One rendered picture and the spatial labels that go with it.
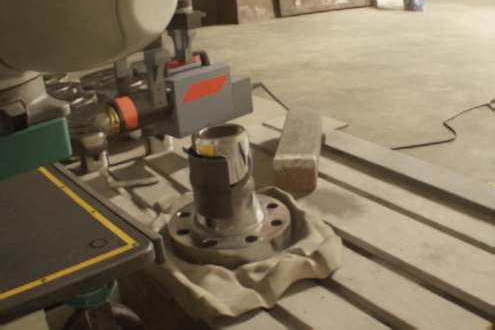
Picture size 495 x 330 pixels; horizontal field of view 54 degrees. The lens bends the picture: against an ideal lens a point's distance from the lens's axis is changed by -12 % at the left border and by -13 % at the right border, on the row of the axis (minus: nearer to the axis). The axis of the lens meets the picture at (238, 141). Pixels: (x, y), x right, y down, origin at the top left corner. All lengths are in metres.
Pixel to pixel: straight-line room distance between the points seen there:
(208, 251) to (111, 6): 0.65
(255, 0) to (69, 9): 5.07
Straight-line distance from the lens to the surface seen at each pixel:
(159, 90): 0.95
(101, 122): 1.44
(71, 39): 0.56
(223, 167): 1.05
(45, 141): 0.74
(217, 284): 1.02
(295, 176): 1.37
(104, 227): 0.94
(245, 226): 1.12
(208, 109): 1.58
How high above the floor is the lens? 0.74
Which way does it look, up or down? 20 degrees down
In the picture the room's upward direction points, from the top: 5 degrees counter-clockwise
